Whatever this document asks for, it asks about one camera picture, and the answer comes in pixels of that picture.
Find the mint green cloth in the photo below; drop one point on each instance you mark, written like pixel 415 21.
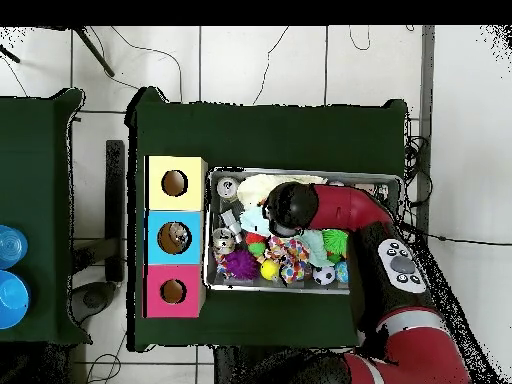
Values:
pixel 316 248

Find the clear plastic bottle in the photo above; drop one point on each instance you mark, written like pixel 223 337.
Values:
pixel 180 236

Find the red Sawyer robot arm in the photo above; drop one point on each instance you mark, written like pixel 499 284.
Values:
pixel 420 352

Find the wooden box with three holes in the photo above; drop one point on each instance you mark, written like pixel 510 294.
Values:
pixel 192 200

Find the cream cloth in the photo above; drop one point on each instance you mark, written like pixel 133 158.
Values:
pixel 254 188

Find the silver drink can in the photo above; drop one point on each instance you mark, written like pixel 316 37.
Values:
pixel 226 187

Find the crushed drink can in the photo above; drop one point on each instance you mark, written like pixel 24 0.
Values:
pixel 224 240

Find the white cloth with colourful dots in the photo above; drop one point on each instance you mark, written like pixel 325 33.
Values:
pixel 290 254

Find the purple spiky ball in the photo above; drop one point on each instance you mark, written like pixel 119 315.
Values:
pixel 241 264

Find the yellow ball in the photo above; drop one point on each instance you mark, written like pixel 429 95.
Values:
pixel 270 269

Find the dark green tablecloth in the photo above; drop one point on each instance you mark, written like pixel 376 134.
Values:
pixel 40 120
pixel 260 132

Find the green spiky ball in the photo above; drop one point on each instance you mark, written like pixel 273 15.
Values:
pixel 335 240

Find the soccer ball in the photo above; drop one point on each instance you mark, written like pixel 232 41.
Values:
pixel 324 275

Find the black tripod leg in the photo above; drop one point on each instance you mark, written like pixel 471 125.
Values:
pixel 10 54
pixel 96 53

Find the small blue bowl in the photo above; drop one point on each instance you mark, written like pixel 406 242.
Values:
pixel 12 246

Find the large blue bowl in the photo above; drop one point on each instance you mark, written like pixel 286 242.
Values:
pixel 12 300

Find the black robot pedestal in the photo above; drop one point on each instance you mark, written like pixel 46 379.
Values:
pixel 240 368

